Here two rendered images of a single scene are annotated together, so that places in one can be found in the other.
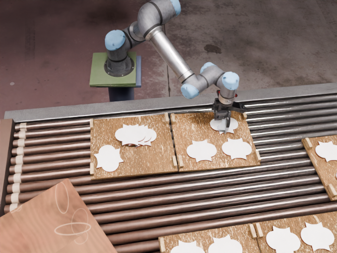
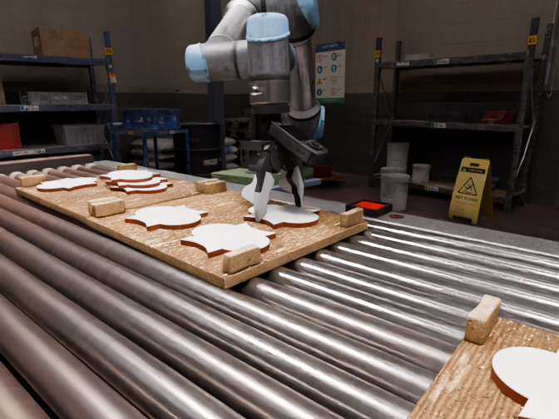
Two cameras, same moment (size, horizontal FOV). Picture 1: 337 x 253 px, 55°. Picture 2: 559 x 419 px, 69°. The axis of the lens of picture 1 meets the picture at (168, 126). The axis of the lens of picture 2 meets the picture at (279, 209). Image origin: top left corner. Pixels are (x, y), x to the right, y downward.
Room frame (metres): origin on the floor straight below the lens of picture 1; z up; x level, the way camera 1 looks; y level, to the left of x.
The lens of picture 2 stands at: (0.64, -0.91, 1.15)
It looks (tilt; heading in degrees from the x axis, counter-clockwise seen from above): 15 degrees down; 54
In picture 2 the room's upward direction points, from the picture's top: straight up
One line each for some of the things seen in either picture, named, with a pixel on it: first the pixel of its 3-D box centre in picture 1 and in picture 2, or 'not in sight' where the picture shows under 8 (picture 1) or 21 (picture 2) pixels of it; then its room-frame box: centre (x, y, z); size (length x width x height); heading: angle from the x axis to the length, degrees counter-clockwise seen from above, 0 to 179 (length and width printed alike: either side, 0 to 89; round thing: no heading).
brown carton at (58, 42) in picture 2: not in sight; (61, 46); (1.51, 4.51, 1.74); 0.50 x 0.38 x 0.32; 8
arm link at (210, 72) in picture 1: (210, 75); (268, 57); (1.13, -0.17, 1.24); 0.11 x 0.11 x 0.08; 47
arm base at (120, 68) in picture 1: (118, 59); not in sight; (1.49, 0.34, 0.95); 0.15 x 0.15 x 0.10
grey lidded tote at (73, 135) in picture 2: not in sight; (79, 134); (1.59, 4.52, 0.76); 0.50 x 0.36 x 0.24; 14
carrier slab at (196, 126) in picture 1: (213, 139); (225, 223); (0.99, -0.24, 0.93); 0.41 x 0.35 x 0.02; 102
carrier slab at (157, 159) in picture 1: (132, 144); (118, 190); (0.90, 0.17, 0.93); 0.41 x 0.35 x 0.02; 103
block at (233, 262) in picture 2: (257, 156); (242, 258); (0.90, -0.46, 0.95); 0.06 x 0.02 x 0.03; 12
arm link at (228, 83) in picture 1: (228, 85); (269, 49); (1.08, -0.26, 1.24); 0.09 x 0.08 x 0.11; 47
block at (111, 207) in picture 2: (180, 161); (108, 208); (0.82, -0.08, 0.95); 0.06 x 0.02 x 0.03; 12
